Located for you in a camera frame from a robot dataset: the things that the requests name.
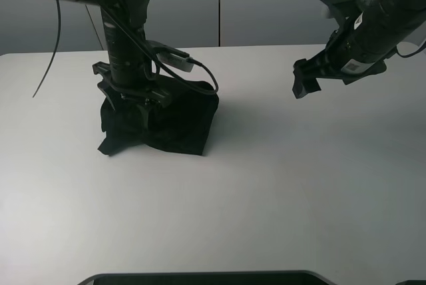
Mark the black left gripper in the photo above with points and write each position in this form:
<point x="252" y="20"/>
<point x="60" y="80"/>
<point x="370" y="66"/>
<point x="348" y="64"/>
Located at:
<point x="150" y="90"/>

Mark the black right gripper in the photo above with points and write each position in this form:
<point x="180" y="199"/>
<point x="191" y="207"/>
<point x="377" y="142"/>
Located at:
<point x="342" y="59"/>

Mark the black printed t-shirt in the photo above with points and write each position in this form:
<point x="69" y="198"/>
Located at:
<point x="183" y="126"/>

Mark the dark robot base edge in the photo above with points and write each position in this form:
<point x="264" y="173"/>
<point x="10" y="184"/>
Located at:
<point x="263" y="277"/>

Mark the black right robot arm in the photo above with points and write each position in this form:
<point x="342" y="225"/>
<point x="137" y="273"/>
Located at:
<point x="369" y="32"/>

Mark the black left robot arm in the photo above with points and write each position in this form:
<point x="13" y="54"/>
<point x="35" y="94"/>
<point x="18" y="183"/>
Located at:
<point x="128" y="81"/>

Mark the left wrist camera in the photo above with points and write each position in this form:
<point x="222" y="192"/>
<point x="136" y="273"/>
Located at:
<point x="172" y="57"/>

